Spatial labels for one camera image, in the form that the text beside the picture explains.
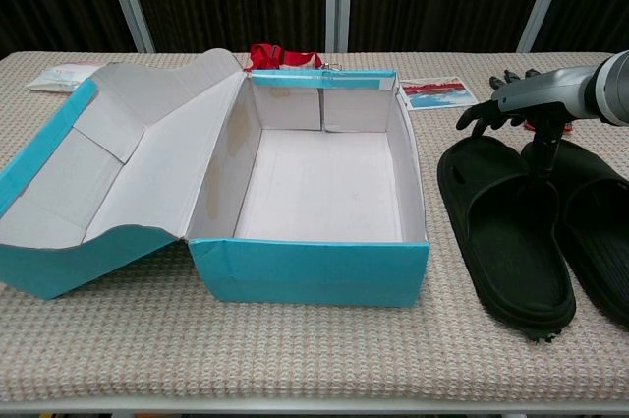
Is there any red lanyard with metal clip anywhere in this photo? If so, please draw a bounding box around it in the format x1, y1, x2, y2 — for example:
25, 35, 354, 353
249, 43, 341, 73

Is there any grey knit glove red cuff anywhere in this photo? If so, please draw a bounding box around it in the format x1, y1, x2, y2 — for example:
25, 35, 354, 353
488, 67, 574, 135

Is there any light blue cardboard shoe box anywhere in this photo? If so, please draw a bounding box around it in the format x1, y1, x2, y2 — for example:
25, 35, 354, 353
0, 47, 429, 310

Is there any red blue white postcard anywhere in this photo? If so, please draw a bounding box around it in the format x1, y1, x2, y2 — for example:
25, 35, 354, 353
399, 75, 481, 112

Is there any beige waffle tablecloth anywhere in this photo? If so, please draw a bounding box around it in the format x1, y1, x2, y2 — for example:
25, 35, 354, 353
0, 50, 629, 402

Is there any black slide sandal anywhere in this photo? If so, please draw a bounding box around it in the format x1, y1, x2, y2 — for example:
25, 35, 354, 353
436, 135, 577, 343
520, 137, 629, 327

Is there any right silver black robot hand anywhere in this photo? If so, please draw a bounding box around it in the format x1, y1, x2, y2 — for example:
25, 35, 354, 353
455, 66, 594, 184

